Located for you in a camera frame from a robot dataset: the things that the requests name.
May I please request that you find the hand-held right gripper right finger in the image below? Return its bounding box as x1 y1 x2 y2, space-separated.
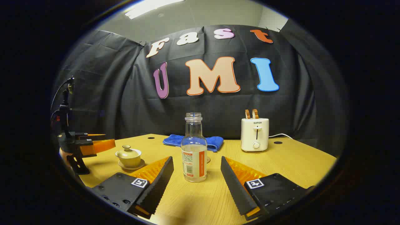
220 156 316 221

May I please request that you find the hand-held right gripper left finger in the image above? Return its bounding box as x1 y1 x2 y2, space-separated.
91 156 175 220

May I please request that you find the cream ceramic teacup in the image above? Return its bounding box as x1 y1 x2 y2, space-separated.
115 150 142 168

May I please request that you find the clear plastic water bottle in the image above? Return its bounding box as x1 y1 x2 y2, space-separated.
181 113 208 183

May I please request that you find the cream ceramic saucer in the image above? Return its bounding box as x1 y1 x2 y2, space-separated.
118 158 146 171

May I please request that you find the blue folded towel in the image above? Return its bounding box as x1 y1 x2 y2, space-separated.
162 134 224 153

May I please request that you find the white toaster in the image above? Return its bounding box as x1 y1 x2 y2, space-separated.
240 117 270 153

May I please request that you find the black backdrop cloth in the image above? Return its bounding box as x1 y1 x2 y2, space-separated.
51 18 349 157

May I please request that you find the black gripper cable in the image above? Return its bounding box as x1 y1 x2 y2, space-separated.
50 77 74 125

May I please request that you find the white toaster cable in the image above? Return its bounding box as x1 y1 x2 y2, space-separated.
268 133 294 140

